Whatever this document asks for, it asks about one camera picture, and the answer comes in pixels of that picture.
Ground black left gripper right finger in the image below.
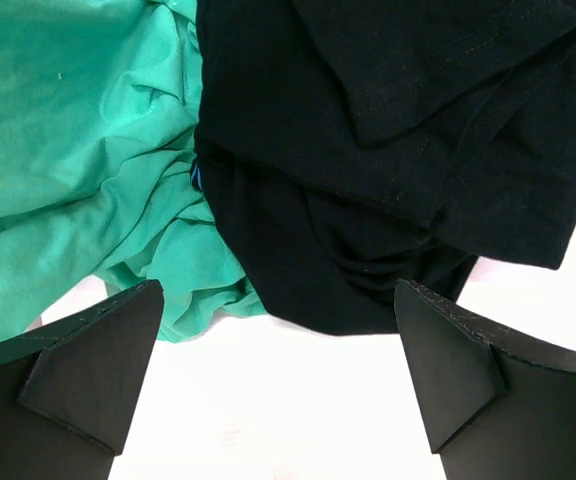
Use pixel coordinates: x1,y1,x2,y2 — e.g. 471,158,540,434
394,280,576,480

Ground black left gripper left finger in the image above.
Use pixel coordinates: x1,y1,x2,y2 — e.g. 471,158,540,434
0,280,164,480

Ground black t shirt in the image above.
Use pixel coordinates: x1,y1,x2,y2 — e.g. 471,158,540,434
195,1,576,335

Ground green tank top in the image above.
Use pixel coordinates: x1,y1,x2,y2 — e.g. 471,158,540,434
0,1,264,342

